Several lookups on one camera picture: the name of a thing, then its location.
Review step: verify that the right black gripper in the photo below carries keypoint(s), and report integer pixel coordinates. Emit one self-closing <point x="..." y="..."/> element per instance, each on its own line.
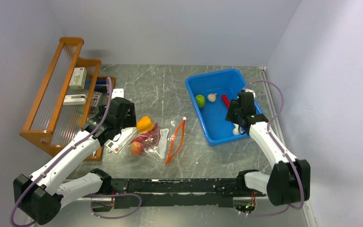
<point x="230" y="116"/>

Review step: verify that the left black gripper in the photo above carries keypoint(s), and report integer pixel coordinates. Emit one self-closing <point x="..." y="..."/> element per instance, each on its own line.
<point x="130" y="119"/>

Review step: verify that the red fake chili pepper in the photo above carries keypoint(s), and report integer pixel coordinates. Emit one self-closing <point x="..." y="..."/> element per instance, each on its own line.
<point x="225" y="100"/>

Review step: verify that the fake mushroom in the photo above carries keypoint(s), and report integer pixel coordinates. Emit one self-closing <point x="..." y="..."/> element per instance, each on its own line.
<point x="237" y="131"/>

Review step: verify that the yellow fake bell pepper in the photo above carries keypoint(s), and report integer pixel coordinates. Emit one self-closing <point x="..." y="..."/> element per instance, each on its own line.
<point x="144" y="124"/>

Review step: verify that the fake garlic bulb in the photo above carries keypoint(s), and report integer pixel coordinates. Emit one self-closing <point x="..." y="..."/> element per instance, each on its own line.
<point x="212" y="97"/>

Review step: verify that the blue plastic bin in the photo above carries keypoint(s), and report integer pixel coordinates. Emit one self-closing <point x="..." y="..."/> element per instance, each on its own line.
<point x="212" y="115"/>

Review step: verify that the green fake fruit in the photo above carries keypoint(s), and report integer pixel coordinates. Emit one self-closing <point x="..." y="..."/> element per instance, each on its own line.
<point x="200" y="100"/>

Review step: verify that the clear zip top bag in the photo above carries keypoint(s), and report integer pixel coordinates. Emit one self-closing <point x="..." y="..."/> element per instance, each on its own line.
<point x="169" y="144"/>

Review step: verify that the red fake grape bunch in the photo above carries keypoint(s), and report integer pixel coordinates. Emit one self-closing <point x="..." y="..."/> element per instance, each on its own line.
<point x="150" y="138"/>

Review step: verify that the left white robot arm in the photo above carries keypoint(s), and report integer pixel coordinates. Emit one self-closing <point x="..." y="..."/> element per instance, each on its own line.
<point x="44" y="193"/>

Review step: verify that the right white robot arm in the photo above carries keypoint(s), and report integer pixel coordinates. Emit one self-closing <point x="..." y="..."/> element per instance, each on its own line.
<point x="289" y="181"/>

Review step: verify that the fake peach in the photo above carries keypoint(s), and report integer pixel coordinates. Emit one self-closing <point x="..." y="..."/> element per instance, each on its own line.
<point x="136" y="148"/>

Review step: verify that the white blister pack card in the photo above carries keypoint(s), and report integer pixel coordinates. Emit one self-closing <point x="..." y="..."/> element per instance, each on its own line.
<point x="119" y="141"/>

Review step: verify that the blue marker pens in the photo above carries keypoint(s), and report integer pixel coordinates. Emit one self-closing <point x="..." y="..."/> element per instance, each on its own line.
<point x="100" y="86"/>

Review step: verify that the white flat device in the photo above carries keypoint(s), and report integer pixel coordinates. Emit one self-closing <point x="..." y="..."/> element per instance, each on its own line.
<point x="79" y="99"/>

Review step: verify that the orange wooden rack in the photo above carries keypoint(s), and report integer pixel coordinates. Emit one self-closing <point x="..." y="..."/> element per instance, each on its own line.
<point x="50" y="125"/>

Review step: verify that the white box with red label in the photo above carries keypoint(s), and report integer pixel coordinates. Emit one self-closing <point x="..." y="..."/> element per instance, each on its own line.
<point x="78" y="78"/>

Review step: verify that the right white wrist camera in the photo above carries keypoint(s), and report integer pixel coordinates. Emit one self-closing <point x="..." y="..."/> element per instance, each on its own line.
<point x="247" y="90"/>

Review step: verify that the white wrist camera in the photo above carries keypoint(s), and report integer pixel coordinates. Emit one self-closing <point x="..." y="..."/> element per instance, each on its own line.
<point x="117" y="92"/>
<point x="247" y="90"/>

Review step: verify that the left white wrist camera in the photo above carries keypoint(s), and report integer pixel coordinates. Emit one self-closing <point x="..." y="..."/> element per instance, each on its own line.
<point x="117" y="92"/>

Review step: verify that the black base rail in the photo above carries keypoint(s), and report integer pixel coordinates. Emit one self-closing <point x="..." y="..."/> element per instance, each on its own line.
<point x="221" y="192"/>

